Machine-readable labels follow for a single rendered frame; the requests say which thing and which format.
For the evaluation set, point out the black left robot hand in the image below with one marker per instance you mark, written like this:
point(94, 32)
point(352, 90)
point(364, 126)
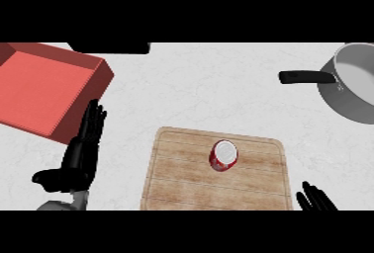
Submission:
point(80, 154)

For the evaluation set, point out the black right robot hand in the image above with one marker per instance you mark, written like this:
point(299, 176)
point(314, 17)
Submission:
point(316, 199)

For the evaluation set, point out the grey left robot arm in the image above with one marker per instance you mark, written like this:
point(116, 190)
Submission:
point(66, 202)

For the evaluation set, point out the wooden cutting board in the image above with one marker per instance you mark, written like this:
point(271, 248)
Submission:
point(216, 173)

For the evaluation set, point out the red can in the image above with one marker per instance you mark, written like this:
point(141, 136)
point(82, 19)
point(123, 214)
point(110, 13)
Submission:
point(224, 155)

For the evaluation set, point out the red open box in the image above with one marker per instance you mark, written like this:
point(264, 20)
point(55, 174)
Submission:
point(46, 90)

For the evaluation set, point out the black appliance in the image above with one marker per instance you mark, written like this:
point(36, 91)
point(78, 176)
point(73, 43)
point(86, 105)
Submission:
point(110, 47)

